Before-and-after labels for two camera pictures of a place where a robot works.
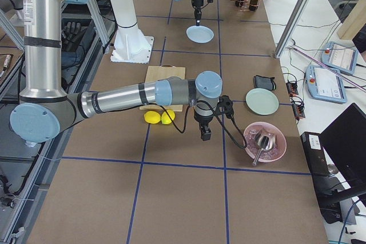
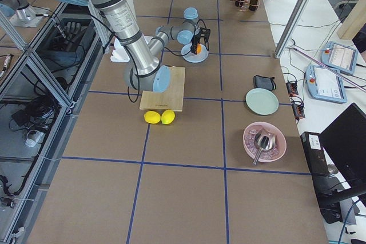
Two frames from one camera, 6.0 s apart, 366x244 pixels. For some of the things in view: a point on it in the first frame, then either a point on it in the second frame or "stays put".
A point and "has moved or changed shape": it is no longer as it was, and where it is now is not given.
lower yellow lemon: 152,117 stays put
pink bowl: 252,148 stays put
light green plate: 262,102 stays put
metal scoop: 266,141 stays put
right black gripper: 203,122 → 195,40
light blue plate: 199,34 has moved or changed shape
